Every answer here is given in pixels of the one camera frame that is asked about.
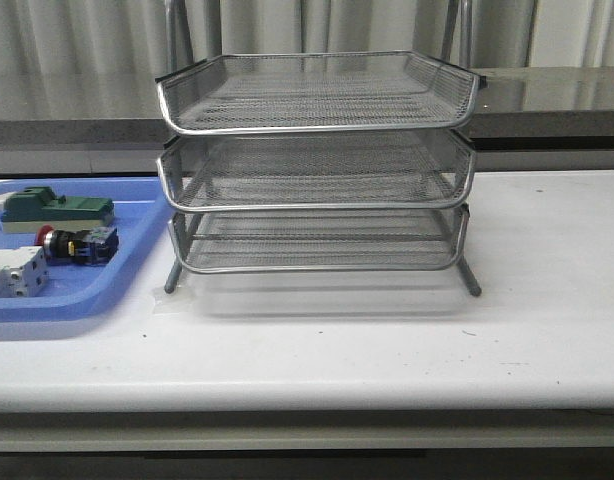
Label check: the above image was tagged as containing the red emergency stop button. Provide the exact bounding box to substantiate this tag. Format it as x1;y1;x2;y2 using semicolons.
35;225;119;265

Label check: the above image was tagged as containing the silver top mesh tray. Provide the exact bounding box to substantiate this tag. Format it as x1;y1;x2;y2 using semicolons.
156;51;486;136

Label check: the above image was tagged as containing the blue plastic tray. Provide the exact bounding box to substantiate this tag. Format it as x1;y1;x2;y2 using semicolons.
0;177;171;322

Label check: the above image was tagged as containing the grey stone counter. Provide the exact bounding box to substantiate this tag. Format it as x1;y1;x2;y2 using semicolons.
0;67;614;150

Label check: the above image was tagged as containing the white circuit breaker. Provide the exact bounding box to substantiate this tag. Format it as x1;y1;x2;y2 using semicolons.
0;246;49;298

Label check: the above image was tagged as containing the white curtain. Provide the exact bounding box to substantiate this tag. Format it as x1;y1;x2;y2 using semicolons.
0;1;614;77

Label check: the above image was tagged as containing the green electrical switch block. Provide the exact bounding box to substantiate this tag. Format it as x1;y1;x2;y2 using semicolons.
1;186;115;233

